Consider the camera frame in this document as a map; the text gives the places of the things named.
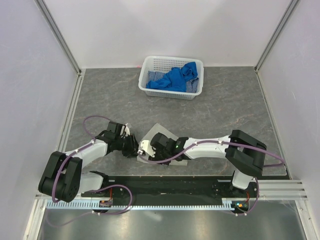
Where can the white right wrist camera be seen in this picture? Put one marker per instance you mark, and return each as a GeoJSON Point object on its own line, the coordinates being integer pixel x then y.
{"type": "Point", "coordinates": [145, 149]}

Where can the blue checkered cloth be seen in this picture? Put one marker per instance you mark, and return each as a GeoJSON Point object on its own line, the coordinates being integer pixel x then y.
{"type": "Point", "coordinates": [173, 81]}

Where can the aluminium corner frame post left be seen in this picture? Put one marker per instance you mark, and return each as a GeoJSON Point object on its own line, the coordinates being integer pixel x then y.
{"type": "Point", "coordinates": [58, 34]}

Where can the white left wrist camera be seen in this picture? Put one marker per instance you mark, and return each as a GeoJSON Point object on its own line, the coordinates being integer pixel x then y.
{"type": "Point", "coordinates": [126, 130]}

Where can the aluminium corner frame post right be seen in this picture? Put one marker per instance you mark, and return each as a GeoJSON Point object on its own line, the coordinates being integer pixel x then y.
{"type": "Point", "coordinates": [276, 33]}

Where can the white perforated plastic basket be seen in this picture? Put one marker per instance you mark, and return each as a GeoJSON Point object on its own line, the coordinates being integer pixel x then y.
{"type": "Point", "coordinates": [164, 64]}

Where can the aluminium corner frame post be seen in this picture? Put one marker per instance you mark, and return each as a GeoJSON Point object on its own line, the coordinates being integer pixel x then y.
{"type": "Point", "coordinates": [58, 34]}
{"type": "Point", "coordinates": [276, 33]}

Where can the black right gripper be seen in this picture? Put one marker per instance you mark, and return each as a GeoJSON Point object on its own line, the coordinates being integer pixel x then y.
{"type": "Point", "coordinates": [156, 157]}

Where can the blue towel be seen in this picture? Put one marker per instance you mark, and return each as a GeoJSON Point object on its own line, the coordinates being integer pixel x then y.
{"type": "Point", "coordinates": [189, 69]}

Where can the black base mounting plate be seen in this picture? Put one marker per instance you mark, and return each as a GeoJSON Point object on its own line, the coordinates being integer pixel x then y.
{"type": "Point", "coordinates": [155, 186]}

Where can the slotted cable duct rail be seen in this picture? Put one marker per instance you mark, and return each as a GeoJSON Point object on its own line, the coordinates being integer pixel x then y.
{"type": "Point", "coordinates": [148, 203]}

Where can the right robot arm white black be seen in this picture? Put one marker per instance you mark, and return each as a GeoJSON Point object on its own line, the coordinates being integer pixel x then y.
{"type": "Point", "coordinates": [244, 152]}

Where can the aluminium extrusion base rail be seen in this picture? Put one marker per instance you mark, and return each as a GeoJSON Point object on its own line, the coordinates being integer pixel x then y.
{"type": "Point", "coordinates": [282, 190]}

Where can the grey cloth napkin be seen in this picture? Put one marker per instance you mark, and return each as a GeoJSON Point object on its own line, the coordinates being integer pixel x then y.
{"type": "Point", "coordinates": [157, 128]}

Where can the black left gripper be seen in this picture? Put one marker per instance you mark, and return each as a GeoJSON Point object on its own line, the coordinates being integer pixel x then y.
{"type": "Point", "coordinates": [132, 151]}

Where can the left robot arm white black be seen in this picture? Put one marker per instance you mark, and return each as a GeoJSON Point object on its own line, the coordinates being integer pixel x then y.
{"type": "Point", "coordinates": [62, 178]}

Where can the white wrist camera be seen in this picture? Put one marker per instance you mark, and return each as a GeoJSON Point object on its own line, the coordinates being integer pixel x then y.
{"type": "Point", "coordinates": [145, 149]}
{"type": "Point", "coordinates": [126, 130]}

